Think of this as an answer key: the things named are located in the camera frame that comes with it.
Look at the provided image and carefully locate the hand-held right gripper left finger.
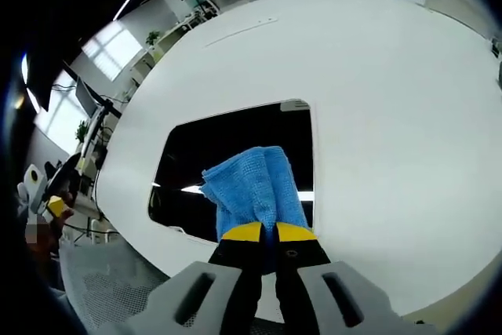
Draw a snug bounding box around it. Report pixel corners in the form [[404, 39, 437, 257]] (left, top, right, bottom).
[[129, 221, 264, 335]]

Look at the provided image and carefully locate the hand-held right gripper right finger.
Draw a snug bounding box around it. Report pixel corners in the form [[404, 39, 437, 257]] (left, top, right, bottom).
[[273, 221, 402, 335]]

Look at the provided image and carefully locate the blue cleaning cloth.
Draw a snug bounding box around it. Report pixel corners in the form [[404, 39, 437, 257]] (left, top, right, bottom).
[[201, 145, 315, 274]]

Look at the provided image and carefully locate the black tablet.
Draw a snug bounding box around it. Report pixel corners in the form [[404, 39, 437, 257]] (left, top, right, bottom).
[[147, 98, 319, 246]]

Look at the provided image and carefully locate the person's left hand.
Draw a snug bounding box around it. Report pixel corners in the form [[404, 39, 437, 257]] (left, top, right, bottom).
[[49, 189, 76, 252]]

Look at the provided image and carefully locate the bright window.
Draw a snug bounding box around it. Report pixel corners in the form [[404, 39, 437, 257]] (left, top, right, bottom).
[[33, 71, 85, 147]]

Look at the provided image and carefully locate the grey mesh chair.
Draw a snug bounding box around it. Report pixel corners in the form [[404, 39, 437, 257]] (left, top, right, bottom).
[[57, 239, 170, 335]]

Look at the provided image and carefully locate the computer monitor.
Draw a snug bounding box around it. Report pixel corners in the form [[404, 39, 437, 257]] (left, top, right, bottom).
[[73, 77, 100, 119]]

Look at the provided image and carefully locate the large black screen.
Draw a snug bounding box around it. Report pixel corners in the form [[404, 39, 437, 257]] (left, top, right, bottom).
[[22, 47, 68, 113]]

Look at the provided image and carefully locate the window with blinds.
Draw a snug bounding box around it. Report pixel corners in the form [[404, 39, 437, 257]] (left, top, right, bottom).
[[81, 26, 143, 82]]

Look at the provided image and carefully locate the white cabinet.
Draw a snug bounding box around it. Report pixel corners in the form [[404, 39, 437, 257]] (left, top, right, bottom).
[[128, 16, 198, 86]]

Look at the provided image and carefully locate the white cable slot cover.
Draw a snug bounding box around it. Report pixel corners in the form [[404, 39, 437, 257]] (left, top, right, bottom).
[[202, 16, 278, 49]]

